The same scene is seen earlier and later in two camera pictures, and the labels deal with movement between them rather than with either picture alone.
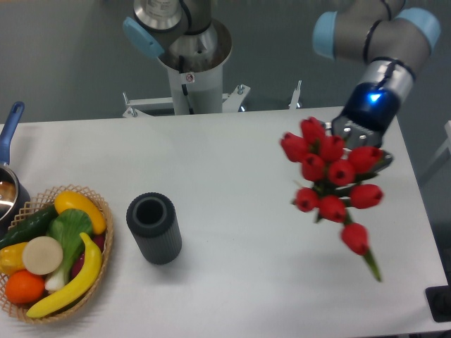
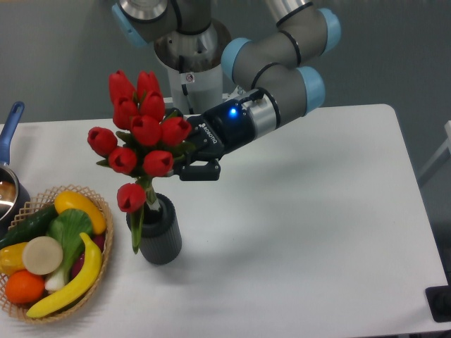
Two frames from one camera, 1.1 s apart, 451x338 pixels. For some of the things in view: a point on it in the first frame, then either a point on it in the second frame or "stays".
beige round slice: [42, 255] stays
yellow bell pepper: [11, 258] stays
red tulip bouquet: [335, 168] → [144, 141]
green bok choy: [65, 227] stays
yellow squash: [68, 200] stays
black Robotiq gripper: [371, 110] → [223, 129]
